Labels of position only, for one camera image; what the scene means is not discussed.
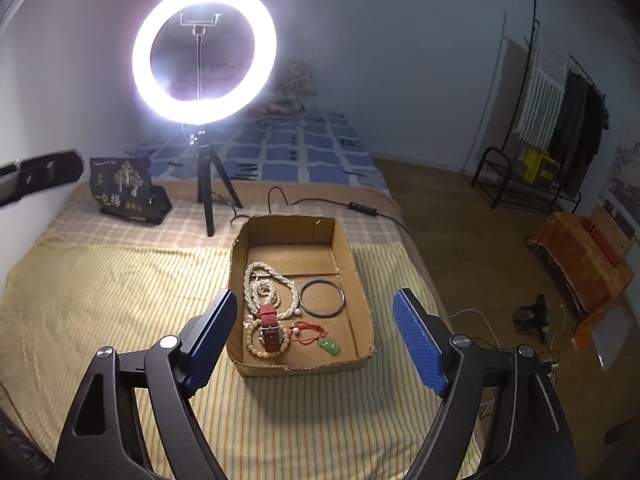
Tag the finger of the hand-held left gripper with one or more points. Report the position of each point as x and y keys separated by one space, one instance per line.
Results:
x=50 y=172

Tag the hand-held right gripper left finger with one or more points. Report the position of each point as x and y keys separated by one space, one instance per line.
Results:
x=215 y=340

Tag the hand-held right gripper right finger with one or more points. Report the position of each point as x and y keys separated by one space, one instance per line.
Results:
x=415 y=340

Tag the black bangle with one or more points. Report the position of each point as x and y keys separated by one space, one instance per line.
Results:
x=302 y=300

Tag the cardboard box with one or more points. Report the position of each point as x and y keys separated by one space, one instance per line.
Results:
x=290 y=260

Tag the black printed gift bag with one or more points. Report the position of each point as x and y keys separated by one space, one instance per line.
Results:
x=125 y=185

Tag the yellow striped blanket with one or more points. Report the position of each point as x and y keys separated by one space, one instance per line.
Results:
x=125 y=285

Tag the plaid bedsheet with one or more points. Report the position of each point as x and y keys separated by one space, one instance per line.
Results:
x=150 y=235

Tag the black gadget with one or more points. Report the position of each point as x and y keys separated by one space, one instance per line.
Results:
x=532 y=317

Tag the black tripod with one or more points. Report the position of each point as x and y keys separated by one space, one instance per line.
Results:
x=204 y=180

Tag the orange cloth covered chest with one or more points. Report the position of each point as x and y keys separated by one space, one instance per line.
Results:
x=575 y=255

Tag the black clothes rack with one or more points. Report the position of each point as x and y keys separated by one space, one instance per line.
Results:
x=492 y=160

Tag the grey flat panel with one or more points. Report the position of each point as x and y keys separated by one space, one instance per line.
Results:
x=612 y=335

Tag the blue checked quilt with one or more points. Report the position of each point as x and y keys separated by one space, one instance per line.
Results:
x=310 y=150

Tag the yellow box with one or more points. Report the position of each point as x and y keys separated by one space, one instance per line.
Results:
x=542 y=167

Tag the phone holder clip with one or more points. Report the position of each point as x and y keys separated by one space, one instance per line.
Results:
x=200 y=19

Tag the red flat box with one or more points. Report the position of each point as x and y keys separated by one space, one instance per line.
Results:
x=607 y=242

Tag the floral pillow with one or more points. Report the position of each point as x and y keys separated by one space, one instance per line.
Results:
x=295 y=90

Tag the dark hanging clothes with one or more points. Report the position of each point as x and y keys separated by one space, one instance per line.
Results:
x=580 y=130

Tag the white striped towel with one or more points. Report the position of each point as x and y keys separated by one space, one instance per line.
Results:
x=542 y=90

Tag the wall poster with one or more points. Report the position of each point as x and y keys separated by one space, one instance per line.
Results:
x=627 y=170

